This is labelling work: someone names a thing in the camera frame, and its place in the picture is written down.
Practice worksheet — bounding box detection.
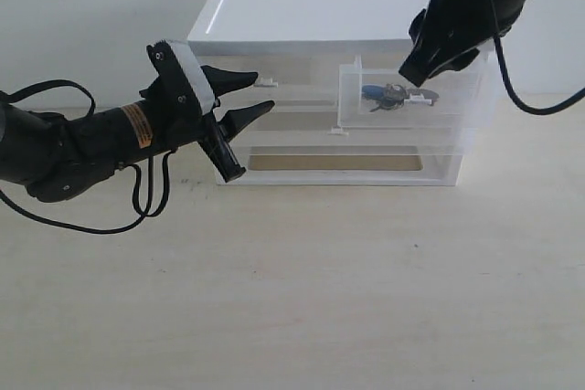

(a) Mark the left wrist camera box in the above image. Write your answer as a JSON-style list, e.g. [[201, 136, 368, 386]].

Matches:
[[154, 39, 216, 119]]

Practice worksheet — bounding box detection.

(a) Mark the white plastic drawer cabinet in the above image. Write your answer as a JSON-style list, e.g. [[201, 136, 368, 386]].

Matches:
[[188, 0, 498, 186]]

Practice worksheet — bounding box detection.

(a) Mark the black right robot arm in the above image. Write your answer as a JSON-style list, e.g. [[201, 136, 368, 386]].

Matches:
[[399, 0, 527, 86]]

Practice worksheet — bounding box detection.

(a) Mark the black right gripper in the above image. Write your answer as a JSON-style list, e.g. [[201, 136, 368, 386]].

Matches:
[[399, 0, 516, 87]]

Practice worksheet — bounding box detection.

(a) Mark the key bunch with blue tag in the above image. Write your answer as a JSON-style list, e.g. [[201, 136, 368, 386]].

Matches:
[[361, 83, 440, 112]]

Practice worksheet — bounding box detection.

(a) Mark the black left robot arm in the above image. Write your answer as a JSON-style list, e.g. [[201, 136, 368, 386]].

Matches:
[[1, 40, 275, 203]]

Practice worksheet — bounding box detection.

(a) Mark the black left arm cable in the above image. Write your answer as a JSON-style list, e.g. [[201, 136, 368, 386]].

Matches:
[[0, 79, 178, 235]]

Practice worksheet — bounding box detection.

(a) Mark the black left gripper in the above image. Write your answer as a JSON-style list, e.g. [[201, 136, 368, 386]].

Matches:
[[146, 42, 275, 183]]

